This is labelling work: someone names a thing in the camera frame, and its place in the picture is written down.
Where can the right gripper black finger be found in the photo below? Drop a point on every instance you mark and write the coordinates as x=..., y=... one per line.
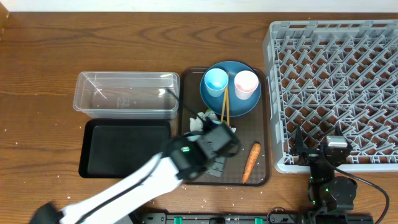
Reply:
x=298, y=146
x=337, y=131

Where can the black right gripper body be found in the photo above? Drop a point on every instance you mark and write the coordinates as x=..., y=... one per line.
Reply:
x=310, y=157

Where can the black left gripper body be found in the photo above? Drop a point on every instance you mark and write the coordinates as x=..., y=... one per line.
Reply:
x=216, y=168

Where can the white napkin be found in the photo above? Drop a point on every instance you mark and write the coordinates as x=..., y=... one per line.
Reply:
x=196, y=124

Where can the orange carrot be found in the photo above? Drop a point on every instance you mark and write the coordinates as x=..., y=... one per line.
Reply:
x=251, y=161

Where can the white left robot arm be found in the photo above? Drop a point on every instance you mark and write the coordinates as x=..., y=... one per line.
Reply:
x=183, y=158

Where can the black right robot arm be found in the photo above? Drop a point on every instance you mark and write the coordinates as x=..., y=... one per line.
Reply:
x=331, y=196

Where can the grey dishwasher rack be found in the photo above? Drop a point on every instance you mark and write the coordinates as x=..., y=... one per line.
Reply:
x=324, y=75

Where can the black waste tray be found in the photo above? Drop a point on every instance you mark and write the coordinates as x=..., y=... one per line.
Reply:
x=116, y=148

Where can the brown serving tray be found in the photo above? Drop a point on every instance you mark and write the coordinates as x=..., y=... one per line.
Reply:
x=250, y=128

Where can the dark blue plate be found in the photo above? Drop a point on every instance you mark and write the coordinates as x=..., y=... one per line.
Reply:
x=237, y=107

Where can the wooden chopstick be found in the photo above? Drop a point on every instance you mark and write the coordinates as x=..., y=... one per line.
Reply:
x=224, y=103
x=227, y=106

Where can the light blue cup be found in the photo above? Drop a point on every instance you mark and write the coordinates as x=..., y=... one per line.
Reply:
x=216, y=81

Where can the pink cup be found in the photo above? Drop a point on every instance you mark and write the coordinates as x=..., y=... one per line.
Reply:
x=245, y=83

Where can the clear plastic bin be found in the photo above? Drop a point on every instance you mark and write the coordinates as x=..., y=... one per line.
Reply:
x=127, y=95

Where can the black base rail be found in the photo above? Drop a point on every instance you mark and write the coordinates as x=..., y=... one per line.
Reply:
x=273, y=218

